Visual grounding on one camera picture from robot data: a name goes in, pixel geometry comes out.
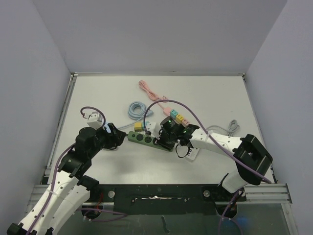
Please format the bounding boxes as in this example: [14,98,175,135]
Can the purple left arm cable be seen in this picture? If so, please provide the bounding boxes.
[24,106,129,235]

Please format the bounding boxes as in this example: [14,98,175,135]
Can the white power strip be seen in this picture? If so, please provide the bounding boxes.
[185,148,199,162]

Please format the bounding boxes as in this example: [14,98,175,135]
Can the round blue power socket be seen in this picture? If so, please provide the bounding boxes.
[104,125,111,132]

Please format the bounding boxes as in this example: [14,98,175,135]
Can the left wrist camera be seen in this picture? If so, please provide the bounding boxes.
[85,112,103,130]

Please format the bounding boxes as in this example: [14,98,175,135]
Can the green power strip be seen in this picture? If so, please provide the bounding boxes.
[127,131,173,152]

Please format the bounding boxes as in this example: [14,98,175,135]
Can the pink power strip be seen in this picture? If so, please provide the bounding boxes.
[162,107,190,127]

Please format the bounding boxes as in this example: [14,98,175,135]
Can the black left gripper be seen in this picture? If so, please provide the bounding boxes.
[89,122,126,158]

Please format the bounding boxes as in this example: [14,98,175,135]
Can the teal USB charger plug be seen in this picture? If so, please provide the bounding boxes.
[170,109,178,119]

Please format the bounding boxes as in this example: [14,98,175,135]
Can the pink coiled cable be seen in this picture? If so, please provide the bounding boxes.
[138,80,169,108]

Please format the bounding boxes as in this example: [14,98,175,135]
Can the light blue coiled cable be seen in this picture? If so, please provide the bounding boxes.
[117,101,155,129]

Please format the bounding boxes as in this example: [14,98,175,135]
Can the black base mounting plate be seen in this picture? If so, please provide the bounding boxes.
[83,184,233,215]

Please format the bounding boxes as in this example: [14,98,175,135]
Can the yellow USB charger plug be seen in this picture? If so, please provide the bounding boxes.
[176,114,184,123]

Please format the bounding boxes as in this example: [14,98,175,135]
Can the pink USB charger plug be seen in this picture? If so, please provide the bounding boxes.
[181,118,190,126]

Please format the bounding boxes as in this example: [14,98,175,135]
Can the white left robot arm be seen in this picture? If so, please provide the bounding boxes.
[7,123,127,235]

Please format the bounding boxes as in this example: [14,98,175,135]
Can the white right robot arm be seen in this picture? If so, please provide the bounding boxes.
[153,117,273,200]

